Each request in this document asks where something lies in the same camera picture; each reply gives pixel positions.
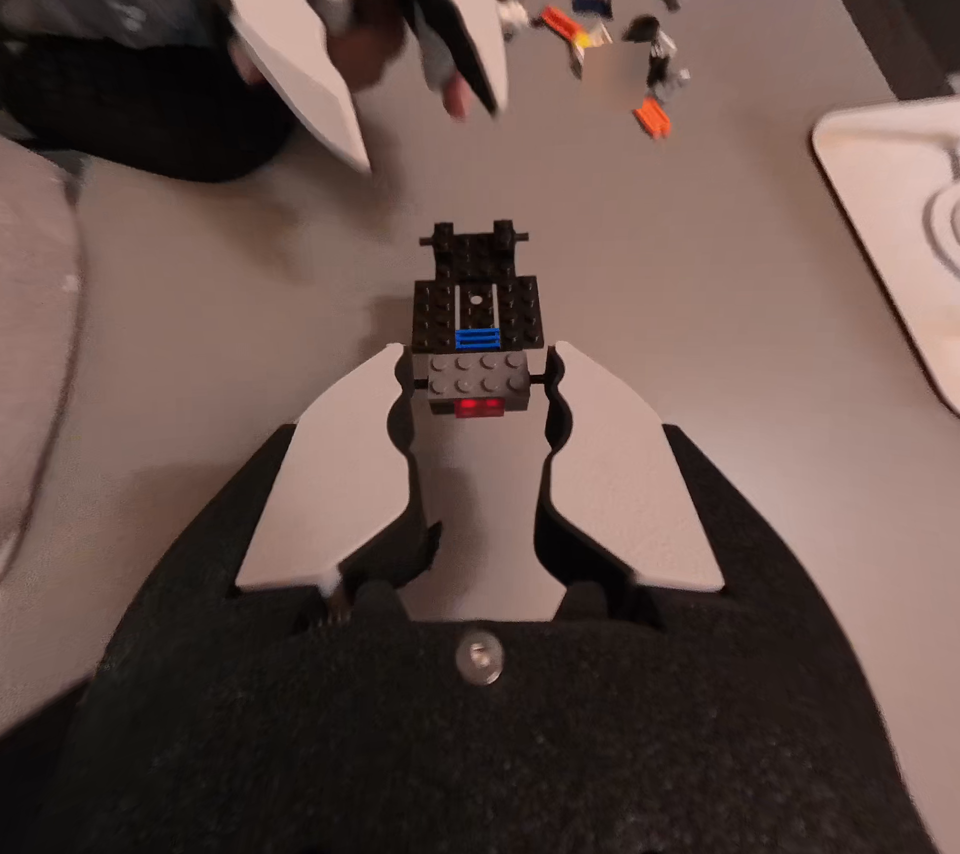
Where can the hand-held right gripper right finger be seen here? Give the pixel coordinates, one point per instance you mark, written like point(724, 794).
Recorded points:
point(638, 494)

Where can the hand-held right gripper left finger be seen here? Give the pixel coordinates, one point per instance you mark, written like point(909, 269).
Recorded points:
point(323, 494)

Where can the small red lego piece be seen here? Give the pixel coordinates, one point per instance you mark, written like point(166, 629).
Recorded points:
point(483, 409)

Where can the black lego chassis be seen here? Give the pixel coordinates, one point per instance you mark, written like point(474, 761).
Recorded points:
point(477, 277)

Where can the black round cushion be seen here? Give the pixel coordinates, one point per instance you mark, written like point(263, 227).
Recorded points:
point(135, 119)

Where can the white book stand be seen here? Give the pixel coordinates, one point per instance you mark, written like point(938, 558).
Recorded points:
point(900, 224)

